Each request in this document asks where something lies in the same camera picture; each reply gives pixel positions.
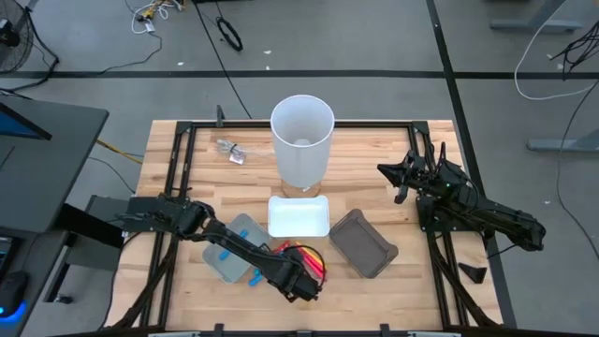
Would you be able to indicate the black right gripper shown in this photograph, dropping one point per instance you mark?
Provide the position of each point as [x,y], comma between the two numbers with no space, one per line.
[423,171]

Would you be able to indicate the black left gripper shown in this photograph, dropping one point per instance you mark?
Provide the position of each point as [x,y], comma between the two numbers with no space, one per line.
[299,283]

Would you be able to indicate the pink highlighter marker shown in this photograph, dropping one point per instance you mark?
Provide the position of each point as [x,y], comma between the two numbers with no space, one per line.
[319,275]
[316,265]

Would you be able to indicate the yellow highlighter marker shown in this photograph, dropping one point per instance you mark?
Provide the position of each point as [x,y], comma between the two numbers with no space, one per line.
[314,256]

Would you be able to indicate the red highlighter marker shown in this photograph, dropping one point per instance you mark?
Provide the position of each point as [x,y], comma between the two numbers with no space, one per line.
[282,246]

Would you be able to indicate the white plastic bin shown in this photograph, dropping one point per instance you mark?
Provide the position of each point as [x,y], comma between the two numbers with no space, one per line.
[299,217]

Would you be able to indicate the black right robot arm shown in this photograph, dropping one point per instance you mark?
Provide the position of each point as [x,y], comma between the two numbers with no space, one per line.
[491,213]

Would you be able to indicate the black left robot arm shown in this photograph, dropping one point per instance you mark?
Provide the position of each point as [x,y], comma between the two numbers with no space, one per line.
[243,248]

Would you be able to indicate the light grey translucent bin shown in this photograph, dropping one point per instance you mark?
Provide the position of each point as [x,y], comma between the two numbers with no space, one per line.
[231,271]

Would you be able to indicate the dark grey translucent bin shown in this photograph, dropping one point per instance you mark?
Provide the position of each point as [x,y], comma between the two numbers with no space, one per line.
[362,245]

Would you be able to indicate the black triangular spare finger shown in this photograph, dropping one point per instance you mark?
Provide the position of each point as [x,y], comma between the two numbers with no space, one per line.
[473,273]

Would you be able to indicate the grey desk foot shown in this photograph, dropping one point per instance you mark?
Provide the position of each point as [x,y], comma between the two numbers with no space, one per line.
[561,144]
[533,24]

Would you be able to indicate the dark grey desk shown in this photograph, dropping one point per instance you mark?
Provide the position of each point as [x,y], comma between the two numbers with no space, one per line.
[47,178]

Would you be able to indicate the black computer mouse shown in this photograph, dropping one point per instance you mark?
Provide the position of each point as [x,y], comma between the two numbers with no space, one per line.
[13,290]

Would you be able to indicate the black backlit keyboard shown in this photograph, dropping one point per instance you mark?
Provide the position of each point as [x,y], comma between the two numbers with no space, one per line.
[7,257]

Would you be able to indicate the monitor with blue screen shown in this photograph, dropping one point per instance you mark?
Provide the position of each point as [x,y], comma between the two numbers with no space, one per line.
[16,128]

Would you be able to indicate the black floor fan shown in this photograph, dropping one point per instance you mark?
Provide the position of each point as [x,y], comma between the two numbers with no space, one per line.
[8,36]

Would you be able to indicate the black aluminium table frame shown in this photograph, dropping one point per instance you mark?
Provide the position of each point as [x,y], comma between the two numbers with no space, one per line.
[374,124]

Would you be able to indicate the black desk support frame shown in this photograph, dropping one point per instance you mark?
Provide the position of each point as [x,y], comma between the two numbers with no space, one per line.
[93,231]

